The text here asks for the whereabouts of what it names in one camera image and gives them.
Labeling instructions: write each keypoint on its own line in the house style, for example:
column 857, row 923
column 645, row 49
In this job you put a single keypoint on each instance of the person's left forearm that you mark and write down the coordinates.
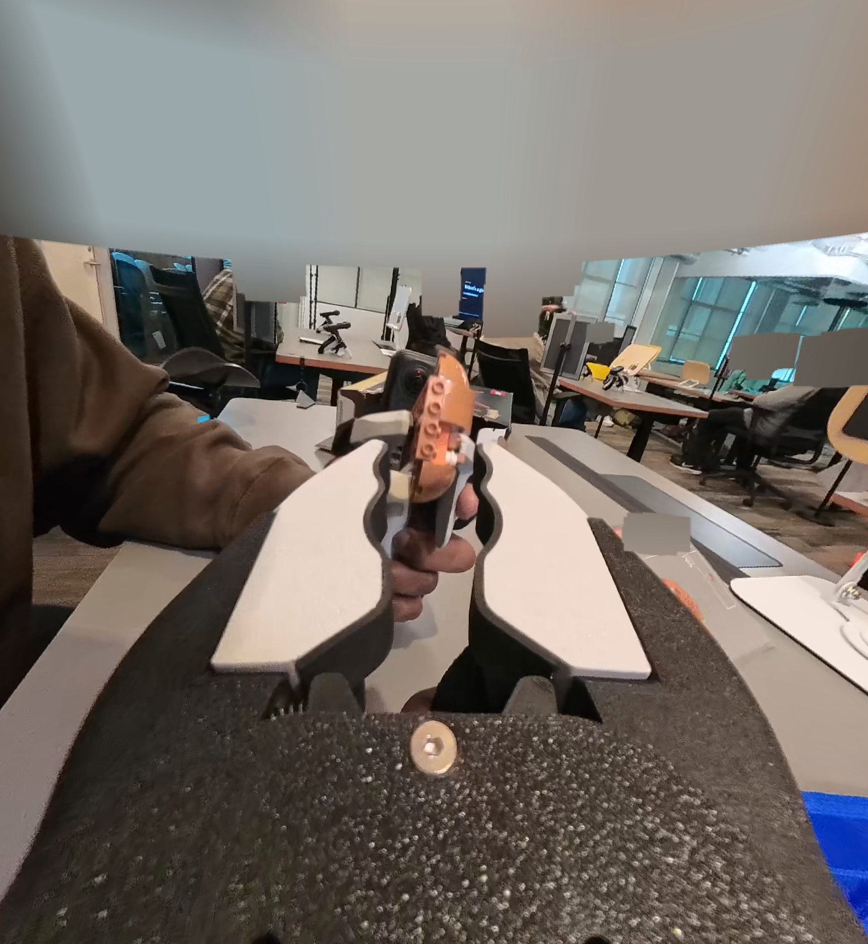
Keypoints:
column 183, row 479

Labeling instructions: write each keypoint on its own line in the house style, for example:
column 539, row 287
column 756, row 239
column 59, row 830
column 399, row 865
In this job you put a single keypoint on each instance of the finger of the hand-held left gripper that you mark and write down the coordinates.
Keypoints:
column 378, row 426
column 463, row 451

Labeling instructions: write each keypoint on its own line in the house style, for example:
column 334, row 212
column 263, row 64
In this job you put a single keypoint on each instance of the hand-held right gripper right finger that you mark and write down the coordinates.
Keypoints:
column 559, row 590

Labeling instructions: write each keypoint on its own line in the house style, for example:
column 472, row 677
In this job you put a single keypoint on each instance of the person's left hand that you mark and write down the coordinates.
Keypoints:
column 434, row 568

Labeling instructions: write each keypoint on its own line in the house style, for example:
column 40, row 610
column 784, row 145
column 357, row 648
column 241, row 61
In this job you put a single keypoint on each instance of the lego instruction booklet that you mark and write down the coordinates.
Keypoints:
column 707, row 582

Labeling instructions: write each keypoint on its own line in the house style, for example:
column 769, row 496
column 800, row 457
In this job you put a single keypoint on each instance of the black gripper on stand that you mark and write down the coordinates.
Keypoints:
column 333, row 332

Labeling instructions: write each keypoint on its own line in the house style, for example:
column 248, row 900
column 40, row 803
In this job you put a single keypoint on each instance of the grey monitor on arm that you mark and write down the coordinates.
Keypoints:
column 566, row 339

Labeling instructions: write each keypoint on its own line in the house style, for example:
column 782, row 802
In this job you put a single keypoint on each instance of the orange lego model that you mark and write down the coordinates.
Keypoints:
column 445, row 413

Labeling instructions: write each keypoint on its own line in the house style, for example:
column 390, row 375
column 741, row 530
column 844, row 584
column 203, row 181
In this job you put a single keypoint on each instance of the white tablet stand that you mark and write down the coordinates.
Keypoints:
column 795, row 612

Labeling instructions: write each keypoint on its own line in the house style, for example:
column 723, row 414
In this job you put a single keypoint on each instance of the large blue plastic bin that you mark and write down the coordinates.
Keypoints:
column 861, row 870

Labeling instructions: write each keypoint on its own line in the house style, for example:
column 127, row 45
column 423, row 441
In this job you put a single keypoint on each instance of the black backpack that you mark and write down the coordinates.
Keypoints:
column 425, row 324

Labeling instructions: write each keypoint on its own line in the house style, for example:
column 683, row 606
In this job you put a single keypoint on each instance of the grey office chair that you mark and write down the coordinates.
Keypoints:
column 205, row 372

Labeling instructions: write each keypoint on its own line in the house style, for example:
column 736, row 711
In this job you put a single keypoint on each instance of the black office chair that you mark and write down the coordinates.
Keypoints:
column 504, row 376
column 795, row 450

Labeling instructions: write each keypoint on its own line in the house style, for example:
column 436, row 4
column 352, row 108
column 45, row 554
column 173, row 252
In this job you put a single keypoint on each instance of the grey office desk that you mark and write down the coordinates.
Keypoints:
column 345, row 361
column 648, row 402

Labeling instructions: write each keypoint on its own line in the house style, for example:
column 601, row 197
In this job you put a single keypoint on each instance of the pale wooden tablet holder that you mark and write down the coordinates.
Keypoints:
column 637, row 358

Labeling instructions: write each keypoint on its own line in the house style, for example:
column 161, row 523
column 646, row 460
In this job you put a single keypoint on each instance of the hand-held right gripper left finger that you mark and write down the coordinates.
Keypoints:
column 308, row 575

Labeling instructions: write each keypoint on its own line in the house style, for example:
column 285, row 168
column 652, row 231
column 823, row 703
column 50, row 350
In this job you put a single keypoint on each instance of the lit computer monitor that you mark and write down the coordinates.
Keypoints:
column 473, row 291

